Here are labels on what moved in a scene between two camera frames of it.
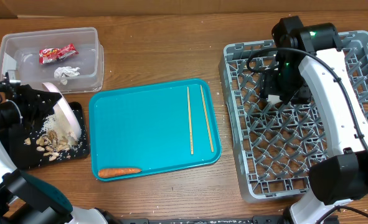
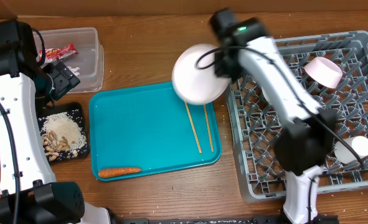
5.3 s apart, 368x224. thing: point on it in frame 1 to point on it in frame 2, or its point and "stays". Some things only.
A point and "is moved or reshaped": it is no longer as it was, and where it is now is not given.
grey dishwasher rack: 277,145 stays
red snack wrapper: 50,55 stays
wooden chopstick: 190,134 is moved or reshaped
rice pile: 61,129 is moved or reshaped
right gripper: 270,87 to 220,70
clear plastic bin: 71,58 stays
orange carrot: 108,172 stays
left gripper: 32,99 to 65,79
